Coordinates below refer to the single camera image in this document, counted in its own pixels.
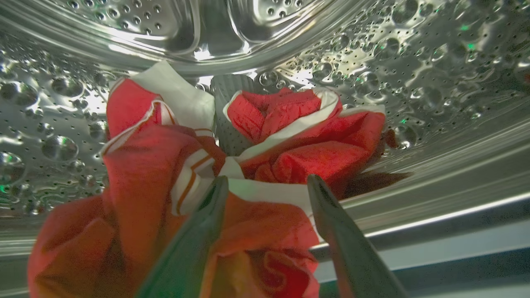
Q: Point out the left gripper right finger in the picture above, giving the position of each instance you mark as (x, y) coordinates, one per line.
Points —
(352, 256)

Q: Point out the white front-load washing machine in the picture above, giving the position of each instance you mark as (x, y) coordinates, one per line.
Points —
(372, 62)

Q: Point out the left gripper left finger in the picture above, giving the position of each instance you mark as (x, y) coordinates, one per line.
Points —
(186, 256)

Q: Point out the red and white garment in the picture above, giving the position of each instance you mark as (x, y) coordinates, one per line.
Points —
(140, 178)

